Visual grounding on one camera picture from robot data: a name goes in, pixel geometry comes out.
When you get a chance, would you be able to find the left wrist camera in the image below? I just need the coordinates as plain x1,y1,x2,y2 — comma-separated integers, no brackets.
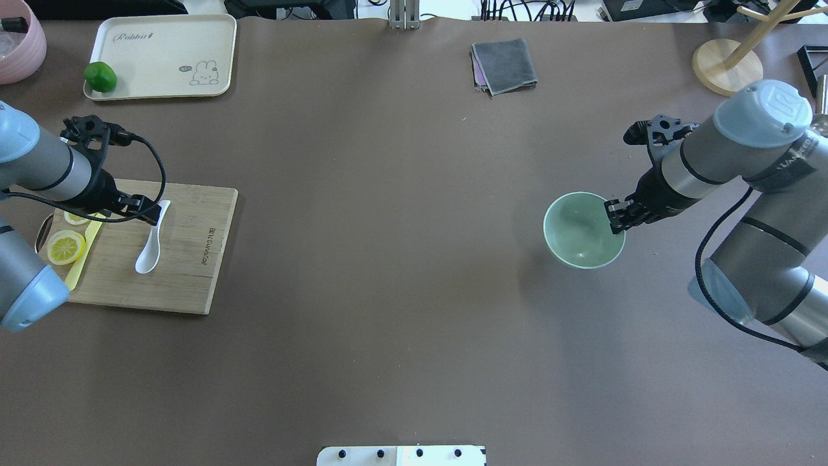
60,115,137,160

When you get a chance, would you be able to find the wooden stand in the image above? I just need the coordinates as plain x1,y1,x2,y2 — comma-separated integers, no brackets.
692,1,827,97

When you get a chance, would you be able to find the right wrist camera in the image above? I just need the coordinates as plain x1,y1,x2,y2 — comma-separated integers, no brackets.
623,115,700,167

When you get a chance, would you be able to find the right camera cable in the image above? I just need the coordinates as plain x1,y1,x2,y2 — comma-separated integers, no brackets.
695,188,806,353

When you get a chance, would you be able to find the green bowl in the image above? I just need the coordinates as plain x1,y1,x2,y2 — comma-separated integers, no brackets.
542,192,626,269

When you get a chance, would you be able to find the white ceramic spoon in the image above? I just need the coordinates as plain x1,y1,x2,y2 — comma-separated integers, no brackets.
134,199,171,274

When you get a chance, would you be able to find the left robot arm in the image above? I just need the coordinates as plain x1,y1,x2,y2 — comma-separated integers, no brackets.
1,103,164,331

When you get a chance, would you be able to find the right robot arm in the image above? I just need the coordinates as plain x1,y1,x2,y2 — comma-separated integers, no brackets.
604,80,827,368

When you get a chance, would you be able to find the bamboo cutting board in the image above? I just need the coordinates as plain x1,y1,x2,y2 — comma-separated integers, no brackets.
70,183,239,315

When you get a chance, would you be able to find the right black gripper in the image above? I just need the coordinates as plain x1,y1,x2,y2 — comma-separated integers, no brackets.
604,172,677,235

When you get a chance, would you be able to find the white control box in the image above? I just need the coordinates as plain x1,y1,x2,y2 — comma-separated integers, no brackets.
316,445,488,465

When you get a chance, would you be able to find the yellow plastic knife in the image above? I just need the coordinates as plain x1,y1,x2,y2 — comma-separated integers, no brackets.
64,221,101,291

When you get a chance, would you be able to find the pink ribbed bowl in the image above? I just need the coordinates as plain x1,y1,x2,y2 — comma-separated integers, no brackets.
1,1,47,85

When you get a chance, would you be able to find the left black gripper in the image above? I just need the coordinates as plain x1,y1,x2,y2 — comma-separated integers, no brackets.
76,170,162,225

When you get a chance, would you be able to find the single lemon slice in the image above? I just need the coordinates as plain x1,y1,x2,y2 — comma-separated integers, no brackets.
64,212,100,225

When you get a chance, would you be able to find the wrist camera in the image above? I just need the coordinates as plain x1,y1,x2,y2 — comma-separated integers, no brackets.
623,115,700,167
60,115,137,160

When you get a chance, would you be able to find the front stacked lemon slice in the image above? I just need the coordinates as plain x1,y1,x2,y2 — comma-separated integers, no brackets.
45,230,86,265

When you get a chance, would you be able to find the grey folded cloth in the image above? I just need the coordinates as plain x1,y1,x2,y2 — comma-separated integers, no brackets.
470,38,538,96

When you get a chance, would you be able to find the metal scoop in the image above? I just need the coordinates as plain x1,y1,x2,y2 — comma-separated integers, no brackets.
811,74,827,138

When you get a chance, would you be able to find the cream rabbit tray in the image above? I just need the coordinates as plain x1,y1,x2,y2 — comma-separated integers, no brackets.
83,13,237,101

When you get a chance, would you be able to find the green lime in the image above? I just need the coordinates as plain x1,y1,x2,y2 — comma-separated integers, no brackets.
83,61,118,93

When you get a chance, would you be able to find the aluminium frame post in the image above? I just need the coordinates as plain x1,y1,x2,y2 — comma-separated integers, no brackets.
388,0,421,30

